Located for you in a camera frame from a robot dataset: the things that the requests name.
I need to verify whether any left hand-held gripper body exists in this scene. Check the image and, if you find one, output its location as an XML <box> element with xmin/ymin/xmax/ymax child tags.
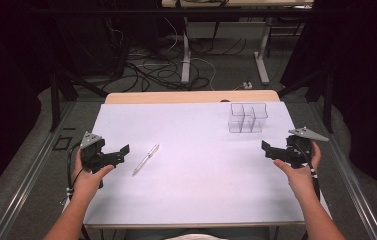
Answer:
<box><xmin>79</xmin><ymin>131</ymin><xmax>118</xmax><ymax>175</ymax></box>

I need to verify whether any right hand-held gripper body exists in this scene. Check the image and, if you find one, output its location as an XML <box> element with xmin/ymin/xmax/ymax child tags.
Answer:
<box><xmin>275</xmin><ymin>126</ymin><xmax>330</xmax><ymax>170</ymax></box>

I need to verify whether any silver pen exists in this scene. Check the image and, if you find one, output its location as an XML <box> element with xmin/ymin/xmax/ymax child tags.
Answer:
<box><xmin>131</xmin><ymin>143</ymin><xmax>161</xmax><ymax>177</ymax></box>

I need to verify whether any clear plastic organizer box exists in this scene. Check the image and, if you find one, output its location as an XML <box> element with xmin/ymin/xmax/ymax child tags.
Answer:
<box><xmin>227</xmin><ymin>102</ymin><xmax>269</xmax><ymax>134</ymax></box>

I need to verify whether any person's left hand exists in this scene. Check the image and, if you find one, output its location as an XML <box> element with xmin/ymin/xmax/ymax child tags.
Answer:
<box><xmin>71</xmin><ymin>154</ymin><xmax>116</xmax><ymax>202</ymax></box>

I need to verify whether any person's right hand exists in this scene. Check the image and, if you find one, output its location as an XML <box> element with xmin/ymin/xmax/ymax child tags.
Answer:
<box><xmin>273</xmin><ymin>141</ymin><xmax>322</xmax><ymax>202</ymax></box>

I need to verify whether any black metal stand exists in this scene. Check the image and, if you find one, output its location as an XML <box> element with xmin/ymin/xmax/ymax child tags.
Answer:
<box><xmin>277</xmin><ymin>68</ymin><xmax>335</xmax><ymax>134</ymax></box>
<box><xmin>47</xmin><ymin>71</ymin><xmax>109</xmax><ymax>133</ymax></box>

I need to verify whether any white table mat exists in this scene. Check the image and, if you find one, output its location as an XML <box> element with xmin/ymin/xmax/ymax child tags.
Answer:
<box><xmin>83</xmin><ymin>101</ymin><xmax>306</xmax><ymax>226</ymax></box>

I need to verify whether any desk with white legs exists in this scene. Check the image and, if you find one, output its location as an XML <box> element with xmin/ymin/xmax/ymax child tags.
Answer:
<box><xmin>161</xmin><ymin>0</ymin><xmax>314</xmax><ymax>85</ymax></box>

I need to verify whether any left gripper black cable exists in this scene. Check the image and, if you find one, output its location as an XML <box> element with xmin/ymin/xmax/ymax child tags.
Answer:
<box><xmin>65</xmin><ymin>142</ymin><xmax>85</xmax><ymax>201</ymax></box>

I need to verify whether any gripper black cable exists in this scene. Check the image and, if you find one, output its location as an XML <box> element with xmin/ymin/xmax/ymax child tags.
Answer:
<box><xmin>294</xmin><ymin>143</ymin><xmax>322</xmax><ymax>202</ymax></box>
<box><xmin>65</xmin><ymin>142</ymin><xmax>85</xmax><ymax>201</ymax></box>

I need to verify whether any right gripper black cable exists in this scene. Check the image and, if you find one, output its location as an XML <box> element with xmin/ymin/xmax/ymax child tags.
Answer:
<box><xmin>294</xmin><ymin>143</ymin><xmax>322</xmax><ymax>202</ymax></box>

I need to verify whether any tangle of floor cables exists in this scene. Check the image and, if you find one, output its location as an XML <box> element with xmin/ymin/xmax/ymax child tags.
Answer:
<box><xmin>102</xmin><ymin>16</ymin><xmax>248</xmax><ymax>93</ymax></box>

